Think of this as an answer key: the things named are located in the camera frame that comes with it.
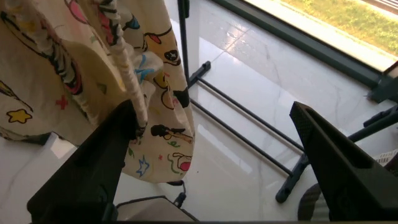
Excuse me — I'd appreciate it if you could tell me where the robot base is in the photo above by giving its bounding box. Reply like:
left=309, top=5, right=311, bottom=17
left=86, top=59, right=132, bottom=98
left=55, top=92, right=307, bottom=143
left=114, top=195, right=200, bottom=222

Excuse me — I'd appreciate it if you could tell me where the black cable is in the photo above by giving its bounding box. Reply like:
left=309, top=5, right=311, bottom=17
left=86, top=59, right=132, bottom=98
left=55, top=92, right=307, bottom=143
left=166, top=179, right=187, bottom=208

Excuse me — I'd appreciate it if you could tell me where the window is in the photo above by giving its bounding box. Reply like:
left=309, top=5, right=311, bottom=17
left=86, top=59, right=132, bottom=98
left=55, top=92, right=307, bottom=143
left=211, top=0, right=398, bottom=103

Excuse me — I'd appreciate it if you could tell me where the black clothes rack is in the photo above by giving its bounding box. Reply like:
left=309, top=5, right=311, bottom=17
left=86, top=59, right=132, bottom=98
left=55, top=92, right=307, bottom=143
left=177, top=0, right=398, bottom=203

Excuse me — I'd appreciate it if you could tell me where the cream printed garment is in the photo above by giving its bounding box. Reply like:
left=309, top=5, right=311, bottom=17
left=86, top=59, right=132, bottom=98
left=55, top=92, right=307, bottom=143
left=0, top=0, right=196, bottom=184

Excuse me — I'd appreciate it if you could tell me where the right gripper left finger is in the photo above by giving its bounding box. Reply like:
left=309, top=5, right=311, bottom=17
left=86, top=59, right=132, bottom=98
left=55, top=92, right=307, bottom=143
left=26, top=99, right=139, bottom=222

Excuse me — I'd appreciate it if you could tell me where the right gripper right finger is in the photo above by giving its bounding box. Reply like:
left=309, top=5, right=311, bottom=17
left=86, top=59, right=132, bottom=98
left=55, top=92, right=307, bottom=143
left=289, top=101, right=398, bottom=222

